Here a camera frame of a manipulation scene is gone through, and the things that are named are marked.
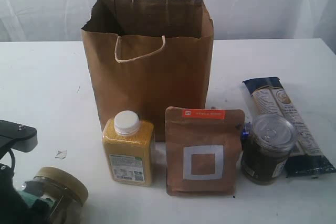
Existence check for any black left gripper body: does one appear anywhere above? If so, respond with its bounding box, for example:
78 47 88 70
1 120 50 223

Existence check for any clear jar gold lid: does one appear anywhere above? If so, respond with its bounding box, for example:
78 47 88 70
18 167 89 223

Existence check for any yellow millet bottle white cap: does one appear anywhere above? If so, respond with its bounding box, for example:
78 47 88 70
102 110 155 186

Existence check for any brown paper shopping bag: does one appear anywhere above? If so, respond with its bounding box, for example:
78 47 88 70
81 0 214 141

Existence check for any brown kraft pouch orange label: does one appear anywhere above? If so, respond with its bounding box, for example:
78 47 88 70
165 107 245 196

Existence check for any small white blue packet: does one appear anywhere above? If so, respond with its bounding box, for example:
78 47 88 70
241 122 251 140

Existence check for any dark clear pull-tab jar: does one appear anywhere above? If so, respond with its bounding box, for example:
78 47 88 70
241 114 298 185

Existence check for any dark blue pasta packet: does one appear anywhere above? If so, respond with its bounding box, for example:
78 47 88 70
243 77 335 177

